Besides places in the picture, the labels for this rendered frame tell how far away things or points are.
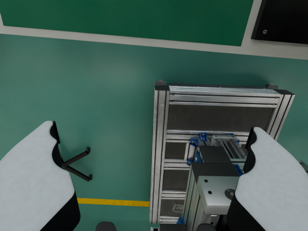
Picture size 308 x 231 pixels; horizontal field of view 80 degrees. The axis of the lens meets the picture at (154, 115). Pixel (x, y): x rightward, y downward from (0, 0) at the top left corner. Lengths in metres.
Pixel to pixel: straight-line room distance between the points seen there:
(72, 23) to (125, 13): 0.14
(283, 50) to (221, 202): 0.43
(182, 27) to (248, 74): 1.01
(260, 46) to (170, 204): 1.44
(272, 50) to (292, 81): 1.05
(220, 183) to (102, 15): 0.51
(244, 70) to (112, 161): 1.27
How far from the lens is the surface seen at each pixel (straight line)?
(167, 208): 1.80
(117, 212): 2.23
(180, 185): 1.60
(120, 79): 1.34
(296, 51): 0.65
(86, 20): 0.54
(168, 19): 0.52
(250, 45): 0.58
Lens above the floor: 1.27
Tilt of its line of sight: 63 degrees down
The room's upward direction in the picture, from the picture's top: 179 degrees clockwise
